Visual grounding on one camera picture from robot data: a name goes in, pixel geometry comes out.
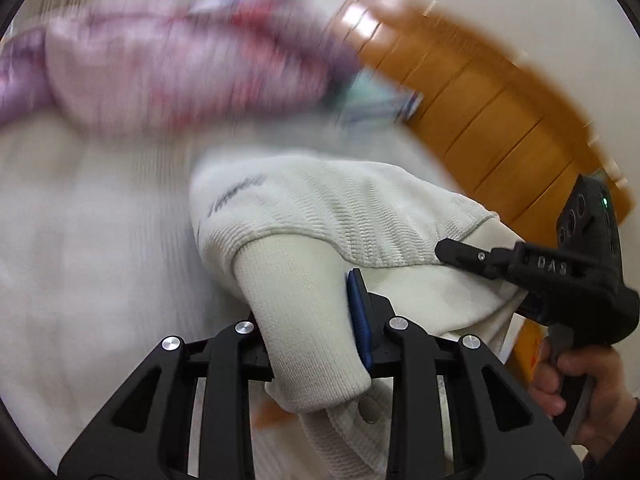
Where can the wooden headboard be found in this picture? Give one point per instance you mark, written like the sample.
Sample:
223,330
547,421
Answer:
500,120

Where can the blue and white pillow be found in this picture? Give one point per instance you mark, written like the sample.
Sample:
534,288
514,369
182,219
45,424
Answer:
370,100

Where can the purple floral quilt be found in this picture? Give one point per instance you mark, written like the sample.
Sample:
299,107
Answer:
175,70

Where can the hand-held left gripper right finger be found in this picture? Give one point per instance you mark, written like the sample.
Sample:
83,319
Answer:
357,310

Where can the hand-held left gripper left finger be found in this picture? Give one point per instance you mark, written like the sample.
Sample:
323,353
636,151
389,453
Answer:
230,360

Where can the person's right hand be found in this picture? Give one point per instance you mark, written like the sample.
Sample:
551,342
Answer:
605,390

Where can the person's right forearm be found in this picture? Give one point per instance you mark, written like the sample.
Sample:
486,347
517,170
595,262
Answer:
625,445

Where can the orange box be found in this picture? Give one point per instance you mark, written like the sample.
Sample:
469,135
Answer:
529,355

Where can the white button jacket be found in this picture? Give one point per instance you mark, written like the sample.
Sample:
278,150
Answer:
350,210

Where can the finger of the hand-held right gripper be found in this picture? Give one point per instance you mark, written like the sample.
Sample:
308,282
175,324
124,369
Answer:
465,255

